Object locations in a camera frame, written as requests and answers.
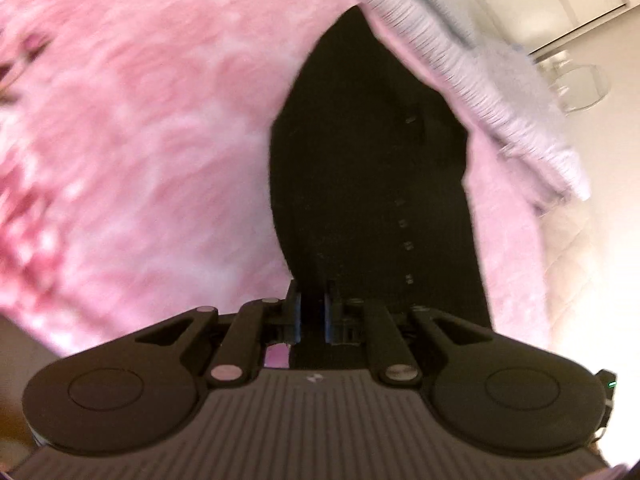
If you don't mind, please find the lilac striped folded quilt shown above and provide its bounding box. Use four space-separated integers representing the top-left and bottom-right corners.
358 0 591 210

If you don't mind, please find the black knit skirt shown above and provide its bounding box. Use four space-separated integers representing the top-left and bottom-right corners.
269 8 491 327

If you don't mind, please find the pink floral bed blanket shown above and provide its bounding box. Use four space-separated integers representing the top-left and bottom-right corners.
0 0 551 359

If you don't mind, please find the round mirror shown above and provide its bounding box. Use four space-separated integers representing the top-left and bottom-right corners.
537 50 611 114

